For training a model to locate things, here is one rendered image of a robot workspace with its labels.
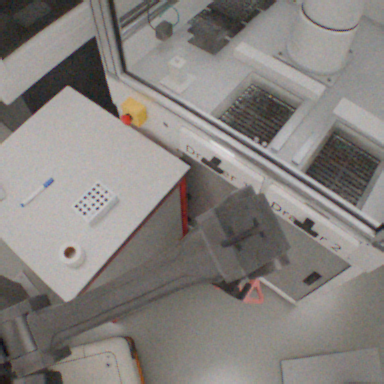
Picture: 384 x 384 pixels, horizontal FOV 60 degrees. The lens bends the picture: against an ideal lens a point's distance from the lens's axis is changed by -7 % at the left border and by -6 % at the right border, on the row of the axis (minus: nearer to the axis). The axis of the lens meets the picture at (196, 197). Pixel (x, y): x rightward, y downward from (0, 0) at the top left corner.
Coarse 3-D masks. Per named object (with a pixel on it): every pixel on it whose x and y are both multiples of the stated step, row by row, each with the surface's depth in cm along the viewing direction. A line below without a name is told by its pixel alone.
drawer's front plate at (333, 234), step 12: (276, 192) 97; (288, 204) 97; (300, 204) 95; (288, 216) 102; (300, 216) 98; (312, 216) 94; (312, 228) 98; (324, 228) 94; (336, 228) 92; (324, 240) 99; (336, 240) 95; (348, 240) 91; (336, 252) 99; (348, 252) 95
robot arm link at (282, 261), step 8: (248, 184) 44; (232, 192) 43; (240, 192) 43; (248, 192) 43; (224, 200) 45; (232, 200) 43; (280, 256) 42; (288, 256) 43; (264, 264) 42; (272, 264) 41; (280, 264) 41; (288, 264) 42; (256, 272) 44; (264, 272) 42; (272, 272) 41
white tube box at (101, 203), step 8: (96, 184) 112; (88, 192) 111; (96, 192) 111; (104, 192) 111; (112, 192) 111; (80, 200) 110; (96, 200) 110; (104, 200) 110; (112, 200) 110; (72, 208) 108; (80, 208) 109; (88, 208) 109; (96, 208) 109; (104, 208) 109; (80, 216) 108; (96, 216) 108; (88, 224) 109
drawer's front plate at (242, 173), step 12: (180, 132) 106; (192, 132) 105; (180, 144) 112; (192, 144) 107; (204, 144) 103; (192, 156) 113; (204, 156) 108; (216, 156) 103; (228, 156) 101; (228, 168) 104; (240, 168) 100; (228, 180) 110; (240, 180) 105; (252, 180) 100
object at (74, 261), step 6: (66, 246) 102; (72, 246) 102; (78, 246) 103; (60, 252) 102; (66, 252) 103; (78, 252) 102; (84, 252) 105; (60, 258) 101; (66, 258) 101; (72, 258) 101; (78, 258) 101; (84, 258) 105; (66, 264) 101; (72, 264) 101; (78, 264) 103
